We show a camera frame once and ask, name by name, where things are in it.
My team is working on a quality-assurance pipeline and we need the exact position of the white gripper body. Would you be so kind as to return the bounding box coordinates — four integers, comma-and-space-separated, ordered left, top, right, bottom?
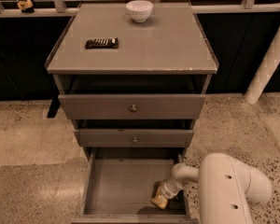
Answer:
161, 177, 187, 199

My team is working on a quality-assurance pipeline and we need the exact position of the white ceramic bowl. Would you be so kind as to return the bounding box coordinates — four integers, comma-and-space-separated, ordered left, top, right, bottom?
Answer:
126, 0, 153, 23

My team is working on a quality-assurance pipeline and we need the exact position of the grey middle drawer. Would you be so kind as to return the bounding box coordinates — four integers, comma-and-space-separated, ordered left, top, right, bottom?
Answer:
74, 129, 194, 147

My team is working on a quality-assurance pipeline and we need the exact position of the yellow sponge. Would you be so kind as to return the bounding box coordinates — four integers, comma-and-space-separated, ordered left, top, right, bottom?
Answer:
150, 186, 168, 210

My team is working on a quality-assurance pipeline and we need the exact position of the round top drawer knob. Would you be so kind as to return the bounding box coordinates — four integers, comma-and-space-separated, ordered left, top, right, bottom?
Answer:
130, 105, 137, 113

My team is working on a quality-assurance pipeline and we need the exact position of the grey open bottom drawer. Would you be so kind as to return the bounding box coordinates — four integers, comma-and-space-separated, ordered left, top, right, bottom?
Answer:
71, 147, 199, 224

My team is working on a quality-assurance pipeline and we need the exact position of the grey top drawer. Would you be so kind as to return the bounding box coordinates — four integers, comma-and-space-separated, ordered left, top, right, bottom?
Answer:
59, 94, 205, 119

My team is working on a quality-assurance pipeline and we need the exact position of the grey drawer cabinet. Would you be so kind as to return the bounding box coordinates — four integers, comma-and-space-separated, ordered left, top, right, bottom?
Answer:
44, 1, 219, 224

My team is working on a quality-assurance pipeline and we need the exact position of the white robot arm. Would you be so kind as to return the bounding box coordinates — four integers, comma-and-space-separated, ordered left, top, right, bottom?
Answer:
170, 12, 280, 224

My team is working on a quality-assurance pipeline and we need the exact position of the black chocolate bar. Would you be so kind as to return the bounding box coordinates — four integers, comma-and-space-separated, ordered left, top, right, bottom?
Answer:
85, 37, 119, 49

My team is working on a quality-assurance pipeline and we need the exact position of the small yellow figurine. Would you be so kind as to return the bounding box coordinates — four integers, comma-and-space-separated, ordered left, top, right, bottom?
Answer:
17, 0, 35, 13

